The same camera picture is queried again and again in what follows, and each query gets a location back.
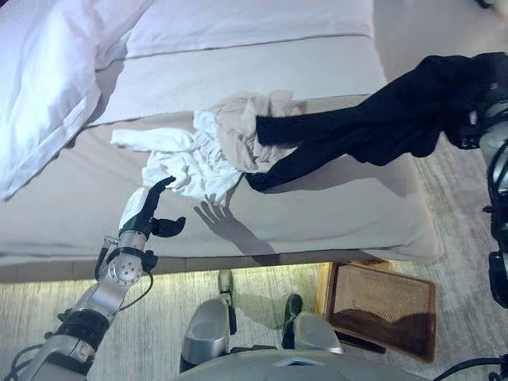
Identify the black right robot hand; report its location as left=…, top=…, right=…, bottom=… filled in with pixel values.
left=466, top=53, right=508, bottom=108

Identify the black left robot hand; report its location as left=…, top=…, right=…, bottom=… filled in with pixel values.
left=117, top=175, right=187, bottom=239

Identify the white garment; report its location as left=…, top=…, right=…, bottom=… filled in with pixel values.
left=110, top=110, right=243, bottom=207

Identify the black garment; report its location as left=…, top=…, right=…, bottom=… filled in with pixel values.
left=245, top=53, right=497, bottom=195

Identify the beige garment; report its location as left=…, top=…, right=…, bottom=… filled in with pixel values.
left=212, top=90, right=309, bottom=175

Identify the bed with beige cover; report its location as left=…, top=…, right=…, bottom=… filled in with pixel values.
left=0, top=0, right=445, bottom=285

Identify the white bed sheet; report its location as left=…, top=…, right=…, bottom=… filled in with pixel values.
left=125, top=0, right=376, bottom=60

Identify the brown wicker basket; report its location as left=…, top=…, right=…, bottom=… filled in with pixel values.
left=315, top=260, right=437, bottom=364

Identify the silver left robot leg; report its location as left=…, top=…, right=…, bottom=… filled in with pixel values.
left=180, top=269, right=239, bottom=374

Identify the silver robot leg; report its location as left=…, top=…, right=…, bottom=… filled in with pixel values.
left=279, top=293, right=344, bottom=356
left=180, top=269, right=239, bottom=374

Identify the crumpled white duvet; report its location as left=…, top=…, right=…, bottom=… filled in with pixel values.
left=0, top=0, right=154, bottom=202

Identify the silver right robot leg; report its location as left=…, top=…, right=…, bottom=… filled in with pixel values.
left=279, top=293, right=344, bottom=356

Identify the grey robot torso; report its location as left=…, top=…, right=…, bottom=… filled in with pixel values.
left=170, top=348, right=433, bottom=381

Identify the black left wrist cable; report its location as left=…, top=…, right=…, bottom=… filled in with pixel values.
left=93, top=236, right=156, bottom=318

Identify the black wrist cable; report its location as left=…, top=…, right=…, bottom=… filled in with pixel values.
left=482, top=146, right=508, bottom=255
left=93, top=236, right=156, bottom=318

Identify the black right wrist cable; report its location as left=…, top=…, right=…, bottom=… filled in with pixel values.
left=482, top=146, right=508, bottom=255

